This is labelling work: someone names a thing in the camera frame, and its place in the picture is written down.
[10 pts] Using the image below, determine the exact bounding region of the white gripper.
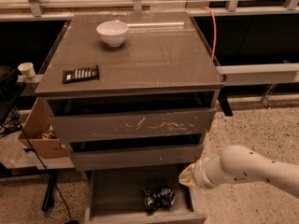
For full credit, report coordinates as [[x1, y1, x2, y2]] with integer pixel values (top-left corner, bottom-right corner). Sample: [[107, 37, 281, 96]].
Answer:
[[178, 159, 212, 189]]

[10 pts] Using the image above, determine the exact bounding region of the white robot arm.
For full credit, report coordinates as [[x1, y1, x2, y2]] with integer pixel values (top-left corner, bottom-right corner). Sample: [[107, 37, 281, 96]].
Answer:
[[178, 145, 299, 198]]

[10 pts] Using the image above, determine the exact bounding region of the middle grey drawer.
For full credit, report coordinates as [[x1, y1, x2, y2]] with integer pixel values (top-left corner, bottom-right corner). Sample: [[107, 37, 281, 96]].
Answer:
[[71, 144, 203, 171]]

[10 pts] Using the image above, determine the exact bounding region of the bottom open grey drawer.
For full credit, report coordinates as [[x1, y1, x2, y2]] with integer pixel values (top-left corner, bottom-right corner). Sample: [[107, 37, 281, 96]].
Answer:
[[85, 164, 206, 224]]

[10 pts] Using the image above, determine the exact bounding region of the grey drawer cabinet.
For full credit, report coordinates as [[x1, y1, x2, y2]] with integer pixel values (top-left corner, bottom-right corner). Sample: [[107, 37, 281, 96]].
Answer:
[[35, 11, 225, 173]]

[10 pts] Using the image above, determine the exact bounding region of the top grey drawer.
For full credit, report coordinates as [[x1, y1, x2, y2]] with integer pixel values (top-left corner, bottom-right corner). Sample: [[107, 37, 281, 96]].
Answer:
[[50, 108, 216, 143]]

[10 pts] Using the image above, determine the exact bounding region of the black table leg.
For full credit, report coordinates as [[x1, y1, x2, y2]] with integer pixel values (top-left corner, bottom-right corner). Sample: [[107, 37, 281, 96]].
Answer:
[[41, 170, 58, 212]]

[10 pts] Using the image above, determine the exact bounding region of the dark chocolate bar wrapper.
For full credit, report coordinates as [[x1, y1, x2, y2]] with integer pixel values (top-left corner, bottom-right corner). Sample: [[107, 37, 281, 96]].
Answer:
[[63, 65, 100, 84]]

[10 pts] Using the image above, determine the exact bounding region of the cardboard box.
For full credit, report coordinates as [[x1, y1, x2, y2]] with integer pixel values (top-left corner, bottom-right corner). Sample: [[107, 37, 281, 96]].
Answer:
[[18, 99, 69, 159]]

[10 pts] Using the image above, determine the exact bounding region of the white ceramic bowl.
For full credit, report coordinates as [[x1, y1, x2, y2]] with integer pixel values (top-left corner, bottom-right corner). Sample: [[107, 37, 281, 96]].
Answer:
[[96, 21, 129, 47]]

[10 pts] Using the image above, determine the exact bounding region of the white paper cup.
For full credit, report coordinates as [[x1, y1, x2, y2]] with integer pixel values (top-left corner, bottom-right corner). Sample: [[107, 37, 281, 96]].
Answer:
[[18, 63, 36, 79]]

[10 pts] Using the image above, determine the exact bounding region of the orange cable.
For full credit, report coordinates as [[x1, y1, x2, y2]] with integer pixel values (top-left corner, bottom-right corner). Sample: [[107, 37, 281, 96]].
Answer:
[[200, 6, 218, 62]]

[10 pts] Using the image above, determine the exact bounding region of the black cable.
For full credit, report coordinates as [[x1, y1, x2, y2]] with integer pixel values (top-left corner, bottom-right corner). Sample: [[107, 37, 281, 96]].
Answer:
[[0, 87, 78, 224]]

